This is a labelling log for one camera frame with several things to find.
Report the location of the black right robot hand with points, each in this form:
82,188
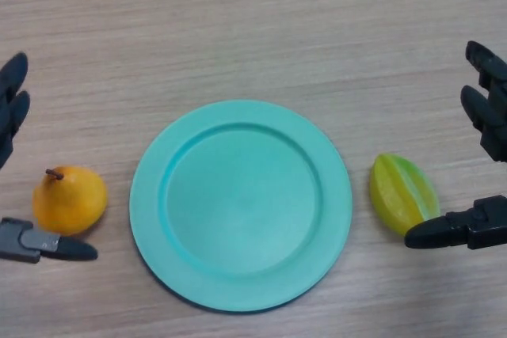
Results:
489,227

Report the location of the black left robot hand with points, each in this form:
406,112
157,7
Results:
16,241

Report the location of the yellow pear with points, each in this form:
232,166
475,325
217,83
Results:
69,203

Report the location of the green round plate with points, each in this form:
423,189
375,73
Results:
239,205

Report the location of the yellow-green starfruit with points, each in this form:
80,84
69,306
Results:
400,195

